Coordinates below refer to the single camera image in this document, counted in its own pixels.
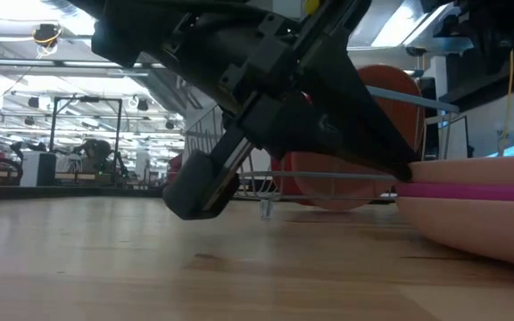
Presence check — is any orange round plate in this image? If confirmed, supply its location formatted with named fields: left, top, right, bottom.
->
left=290, top=64, right=427, bottom=213

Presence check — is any yellow cable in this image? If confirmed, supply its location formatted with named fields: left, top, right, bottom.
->
left=497, top=48, right=514, bottom=157

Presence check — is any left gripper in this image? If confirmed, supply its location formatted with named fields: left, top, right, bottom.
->
left=167, top=0, right=422, bottom=183

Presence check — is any white wire dish rack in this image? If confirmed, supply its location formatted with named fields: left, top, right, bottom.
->
left=184, top=84, right=461, bottom=219

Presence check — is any red cabinet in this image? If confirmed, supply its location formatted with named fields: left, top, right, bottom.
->
left=166, top=153, right=185, bottom=186

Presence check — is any long ceiling light strip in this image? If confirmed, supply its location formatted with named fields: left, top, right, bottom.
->
left=0, top=57, right=169, bottom=70

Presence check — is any hanging orange cable reel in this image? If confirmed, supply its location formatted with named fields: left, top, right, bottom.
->
left=31, top=21, right=64, bottom=60

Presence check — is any black metal stand frame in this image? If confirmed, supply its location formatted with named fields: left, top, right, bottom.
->
left=47, top=95, right=125, bottom=187

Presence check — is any black framed white panel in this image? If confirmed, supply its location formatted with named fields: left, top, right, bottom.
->
left=437, top=114, right=473, bottom=161

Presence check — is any white box appliance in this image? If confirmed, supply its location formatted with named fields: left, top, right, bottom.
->
left=19, top=150, right=58, bottom=187

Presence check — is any magenta round plate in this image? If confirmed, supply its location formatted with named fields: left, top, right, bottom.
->
left=394, top=180, right=514, bottom=202

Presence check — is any black background robot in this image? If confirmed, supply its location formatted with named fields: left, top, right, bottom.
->
left=71, top=137, right=129, bottom=186

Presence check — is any red round plate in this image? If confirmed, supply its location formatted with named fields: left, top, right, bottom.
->
left=269, top=91, right=314, bottom=207

